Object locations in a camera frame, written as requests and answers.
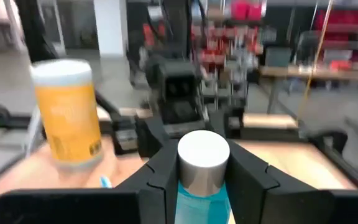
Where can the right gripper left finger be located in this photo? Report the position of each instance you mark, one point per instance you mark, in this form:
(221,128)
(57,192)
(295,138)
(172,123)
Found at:
(104,207)

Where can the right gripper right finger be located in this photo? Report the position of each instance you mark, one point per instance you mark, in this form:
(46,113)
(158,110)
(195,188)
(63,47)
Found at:
(275,205)

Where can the blue toothbrush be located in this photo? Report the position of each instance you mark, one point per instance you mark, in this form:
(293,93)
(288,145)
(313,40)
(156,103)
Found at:
(105,182)

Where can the teal toothpaste tube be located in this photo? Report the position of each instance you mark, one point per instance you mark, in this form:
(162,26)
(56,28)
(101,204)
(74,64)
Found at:
(203,161)

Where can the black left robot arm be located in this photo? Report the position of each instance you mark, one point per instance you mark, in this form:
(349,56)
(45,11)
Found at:
(179,93)

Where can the clear plastic cup with lid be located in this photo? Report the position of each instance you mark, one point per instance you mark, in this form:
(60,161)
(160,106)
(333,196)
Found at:
(68,118)

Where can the wooden workbench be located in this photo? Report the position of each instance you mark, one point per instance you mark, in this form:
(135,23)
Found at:
(322,74)

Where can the parts rack with orange bins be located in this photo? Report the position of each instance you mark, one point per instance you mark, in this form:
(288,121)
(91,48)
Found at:
(228,46)

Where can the shelf with red bins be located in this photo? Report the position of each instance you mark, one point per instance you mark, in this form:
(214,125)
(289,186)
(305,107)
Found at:
(346,31)

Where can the red storage bin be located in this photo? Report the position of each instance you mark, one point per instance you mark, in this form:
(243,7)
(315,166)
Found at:
(238,9)
(255,11)

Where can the silver metal bracket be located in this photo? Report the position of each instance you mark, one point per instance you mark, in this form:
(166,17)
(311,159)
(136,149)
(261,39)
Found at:
(33,130)

